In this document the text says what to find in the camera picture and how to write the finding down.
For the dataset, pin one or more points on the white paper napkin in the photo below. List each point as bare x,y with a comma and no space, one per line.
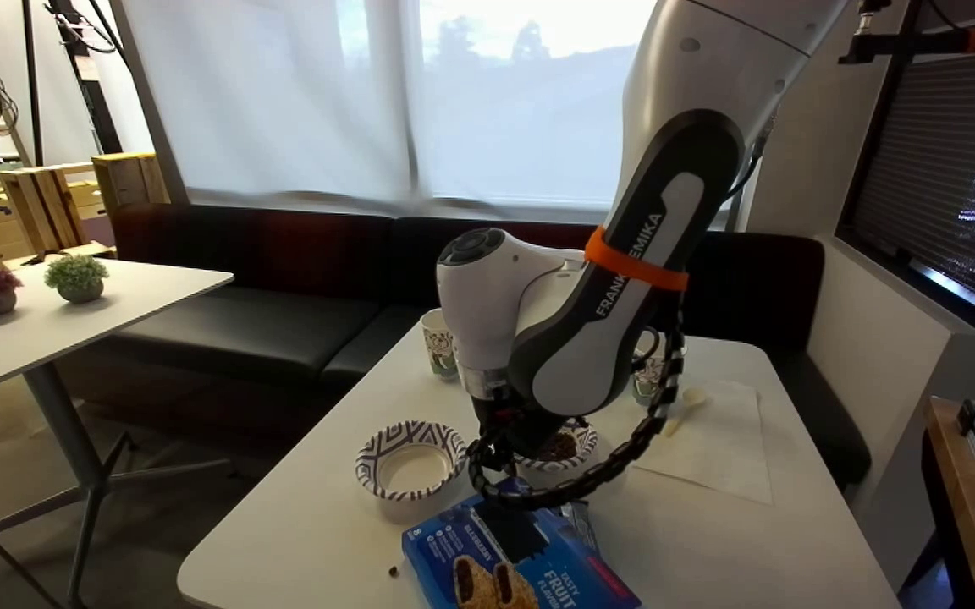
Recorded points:
724,445

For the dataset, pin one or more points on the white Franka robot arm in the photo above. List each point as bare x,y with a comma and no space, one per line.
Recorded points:
577,340

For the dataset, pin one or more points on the black framed window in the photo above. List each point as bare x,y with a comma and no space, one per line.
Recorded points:
939,169

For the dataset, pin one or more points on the small wooden stick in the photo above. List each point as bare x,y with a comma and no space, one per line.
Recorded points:
690,407

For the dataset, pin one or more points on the black metal stand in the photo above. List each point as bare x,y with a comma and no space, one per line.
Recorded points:
905,44

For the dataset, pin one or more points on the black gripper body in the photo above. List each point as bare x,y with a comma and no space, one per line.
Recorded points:
514,427

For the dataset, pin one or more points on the wooden cabinet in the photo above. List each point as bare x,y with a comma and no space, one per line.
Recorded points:
127,188

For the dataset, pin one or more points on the zebra striped empty bowl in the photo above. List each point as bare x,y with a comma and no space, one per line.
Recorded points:
380,452

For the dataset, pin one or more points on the black tripod stand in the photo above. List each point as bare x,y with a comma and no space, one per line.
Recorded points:
85,79

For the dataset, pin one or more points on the white roller blind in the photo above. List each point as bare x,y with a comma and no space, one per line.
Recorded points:
273,102
510,111

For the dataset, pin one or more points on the silver foil wrapper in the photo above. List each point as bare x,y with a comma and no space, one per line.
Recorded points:
583,529

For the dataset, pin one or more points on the blue fruit bar box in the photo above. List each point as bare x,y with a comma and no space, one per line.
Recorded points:
453,551

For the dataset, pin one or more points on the black bench sofa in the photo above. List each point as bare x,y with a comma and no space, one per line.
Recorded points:
286,321

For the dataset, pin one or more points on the green potted plant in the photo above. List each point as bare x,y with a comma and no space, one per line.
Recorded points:
78,277

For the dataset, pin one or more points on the white side table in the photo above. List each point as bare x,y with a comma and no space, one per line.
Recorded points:
47,327

